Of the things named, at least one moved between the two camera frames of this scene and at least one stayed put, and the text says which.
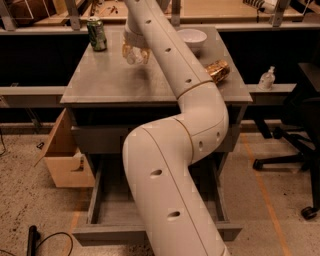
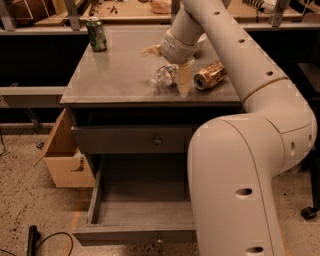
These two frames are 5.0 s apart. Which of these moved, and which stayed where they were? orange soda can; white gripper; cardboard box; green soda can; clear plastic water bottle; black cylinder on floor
Moved: clear plastic water bottle; white gripper
Stayed: black cylinder on floor; orange soda can; green soda can; cardboard box
